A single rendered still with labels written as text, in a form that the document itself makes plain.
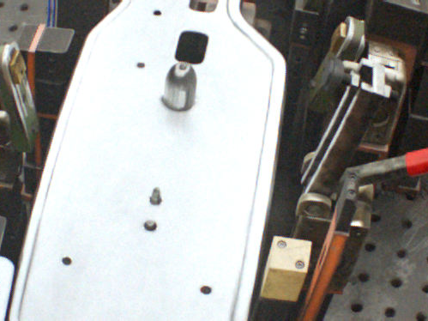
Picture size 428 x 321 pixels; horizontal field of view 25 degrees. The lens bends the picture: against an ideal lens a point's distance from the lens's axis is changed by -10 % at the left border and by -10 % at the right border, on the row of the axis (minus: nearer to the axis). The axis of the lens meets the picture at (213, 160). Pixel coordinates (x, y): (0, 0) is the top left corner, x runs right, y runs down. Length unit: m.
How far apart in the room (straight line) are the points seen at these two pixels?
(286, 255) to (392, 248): 0.49
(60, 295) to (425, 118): 0.59
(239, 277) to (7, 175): 0.28
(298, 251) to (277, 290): 0.04
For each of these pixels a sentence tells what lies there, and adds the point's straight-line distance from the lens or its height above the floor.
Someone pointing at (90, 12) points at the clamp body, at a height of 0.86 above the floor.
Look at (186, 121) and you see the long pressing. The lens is 1.04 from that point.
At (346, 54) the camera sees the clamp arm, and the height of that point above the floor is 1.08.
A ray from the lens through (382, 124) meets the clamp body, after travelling 1.09.
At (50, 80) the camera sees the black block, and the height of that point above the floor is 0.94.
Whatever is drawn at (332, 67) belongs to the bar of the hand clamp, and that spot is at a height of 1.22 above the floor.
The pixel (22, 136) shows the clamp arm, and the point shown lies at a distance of 1.02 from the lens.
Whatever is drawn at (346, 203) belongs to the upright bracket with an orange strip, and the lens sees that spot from 0.76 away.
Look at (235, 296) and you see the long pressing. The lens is 0.93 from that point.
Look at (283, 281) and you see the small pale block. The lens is 0.89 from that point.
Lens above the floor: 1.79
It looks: 52 degrees down
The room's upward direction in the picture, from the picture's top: 9 degrees clockwise
